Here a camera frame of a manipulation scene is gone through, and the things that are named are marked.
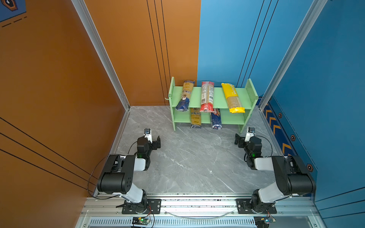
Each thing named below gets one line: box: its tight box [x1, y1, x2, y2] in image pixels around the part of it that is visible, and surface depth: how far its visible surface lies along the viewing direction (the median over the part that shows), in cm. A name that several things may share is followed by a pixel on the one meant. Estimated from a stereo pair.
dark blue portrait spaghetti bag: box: [190, 107, 202, 129], surface depth 94 cm
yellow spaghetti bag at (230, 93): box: [220, 83, 246, 114], surface depth 85 cm
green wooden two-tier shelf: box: [164, 76, 259, 133], surface depth 92 cm
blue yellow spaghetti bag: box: [174, 80, 195, 112], surface depth 86 cm
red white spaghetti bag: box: [199, 81, 215, 112], surface depth 84 cm
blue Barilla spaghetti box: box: [211, 112, 223, 131], surface depth 91 cm
